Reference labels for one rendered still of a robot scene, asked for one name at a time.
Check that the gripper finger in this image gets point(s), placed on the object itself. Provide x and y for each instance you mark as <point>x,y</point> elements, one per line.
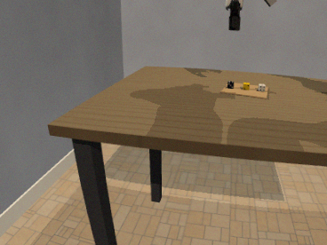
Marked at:
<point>234,21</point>

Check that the black die with white pips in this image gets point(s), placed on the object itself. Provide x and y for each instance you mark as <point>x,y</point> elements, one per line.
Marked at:
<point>230,85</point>

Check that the tan mat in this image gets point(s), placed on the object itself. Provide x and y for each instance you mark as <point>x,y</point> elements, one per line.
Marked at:
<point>252,92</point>

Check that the yellow die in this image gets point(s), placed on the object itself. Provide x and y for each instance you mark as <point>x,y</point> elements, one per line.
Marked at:
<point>246,86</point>

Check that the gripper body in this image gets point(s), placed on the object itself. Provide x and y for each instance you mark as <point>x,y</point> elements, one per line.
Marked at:
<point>228,3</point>

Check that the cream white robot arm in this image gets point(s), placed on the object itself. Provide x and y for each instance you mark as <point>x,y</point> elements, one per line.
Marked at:
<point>270,2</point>

